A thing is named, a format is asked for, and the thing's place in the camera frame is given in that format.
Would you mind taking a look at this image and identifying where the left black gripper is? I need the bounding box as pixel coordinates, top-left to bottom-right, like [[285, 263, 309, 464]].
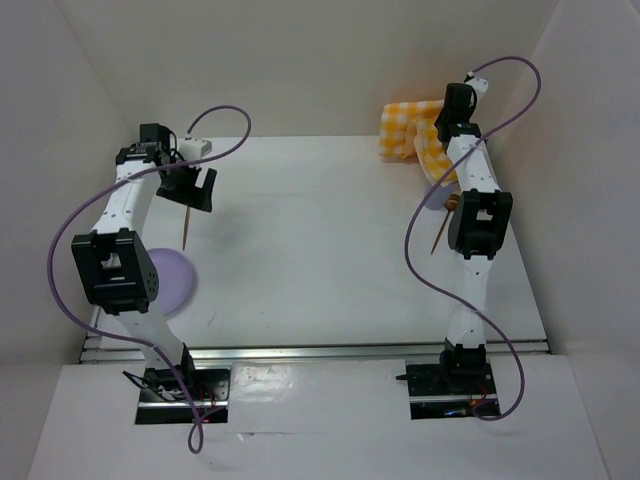
[[156, 157, 215, 213]]

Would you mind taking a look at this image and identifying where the yellow checkered cloth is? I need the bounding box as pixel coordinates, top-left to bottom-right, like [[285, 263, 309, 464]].
[[379, 100, 453, 184]]

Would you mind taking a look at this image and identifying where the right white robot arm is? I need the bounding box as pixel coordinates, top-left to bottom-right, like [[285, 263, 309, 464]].
[[435, 80, 513, 392]]

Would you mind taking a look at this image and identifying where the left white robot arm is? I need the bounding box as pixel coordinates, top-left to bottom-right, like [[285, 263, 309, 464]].
[[71, 123, 217, 399]]

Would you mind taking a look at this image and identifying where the copper fork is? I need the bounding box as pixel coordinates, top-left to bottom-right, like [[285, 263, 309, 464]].
[[182, 207, 191, 251]]

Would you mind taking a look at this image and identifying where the lavender cup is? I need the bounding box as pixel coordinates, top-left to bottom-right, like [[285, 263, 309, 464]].
[[424, 182, 458, 211]]

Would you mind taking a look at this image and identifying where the copper spoon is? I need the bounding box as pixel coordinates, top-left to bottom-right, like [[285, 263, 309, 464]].
[[430, 193, 460, 255]]

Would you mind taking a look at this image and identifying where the lavender plate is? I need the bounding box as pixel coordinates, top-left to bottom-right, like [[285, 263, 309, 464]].
[[148, 248, 196, 316]]

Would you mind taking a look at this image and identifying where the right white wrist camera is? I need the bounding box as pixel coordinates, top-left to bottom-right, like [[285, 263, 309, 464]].
[[464, 73, 489, 96]]

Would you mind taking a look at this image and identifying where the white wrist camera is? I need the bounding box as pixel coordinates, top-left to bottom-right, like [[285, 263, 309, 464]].
[[464, 73, 489, 96], [177, 138, 212, 162]]

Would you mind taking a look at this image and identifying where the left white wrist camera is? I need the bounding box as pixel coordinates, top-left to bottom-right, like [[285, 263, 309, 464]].
[[177, 138, 212, 162]]

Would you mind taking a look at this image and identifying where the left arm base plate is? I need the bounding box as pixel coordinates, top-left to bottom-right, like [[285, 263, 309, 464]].
[[124, 366, 231, 425]]

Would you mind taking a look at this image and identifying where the aluminium front rail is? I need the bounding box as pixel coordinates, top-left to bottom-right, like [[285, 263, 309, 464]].
[[79, 341, 550, 364]]

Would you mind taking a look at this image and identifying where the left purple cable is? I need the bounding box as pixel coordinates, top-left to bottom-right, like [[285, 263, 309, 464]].
[[47, 105, 252, 454]]

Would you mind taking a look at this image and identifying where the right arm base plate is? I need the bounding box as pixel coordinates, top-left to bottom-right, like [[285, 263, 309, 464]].
[[395, 364, 501, 420]]

